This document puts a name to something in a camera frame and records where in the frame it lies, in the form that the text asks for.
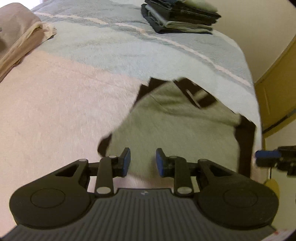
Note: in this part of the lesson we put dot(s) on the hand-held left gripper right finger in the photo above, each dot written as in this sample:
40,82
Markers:
160,162

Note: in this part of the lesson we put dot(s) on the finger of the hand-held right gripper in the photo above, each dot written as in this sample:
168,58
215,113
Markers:
266,154

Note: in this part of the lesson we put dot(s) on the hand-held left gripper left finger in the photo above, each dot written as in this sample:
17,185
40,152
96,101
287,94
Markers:
126,162

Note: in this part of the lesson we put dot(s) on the dark brown and grey garment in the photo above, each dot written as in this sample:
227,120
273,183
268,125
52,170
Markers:
180,120

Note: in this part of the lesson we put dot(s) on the stack of folded dark clothes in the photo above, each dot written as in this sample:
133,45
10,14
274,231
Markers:
182,16

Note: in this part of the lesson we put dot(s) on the yellow object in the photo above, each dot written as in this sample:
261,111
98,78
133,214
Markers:
274,186

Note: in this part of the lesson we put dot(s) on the wooden door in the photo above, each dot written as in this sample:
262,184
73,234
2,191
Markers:
277,97

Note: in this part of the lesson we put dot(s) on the beige folded blanket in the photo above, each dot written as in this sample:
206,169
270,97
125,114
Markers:
18,34

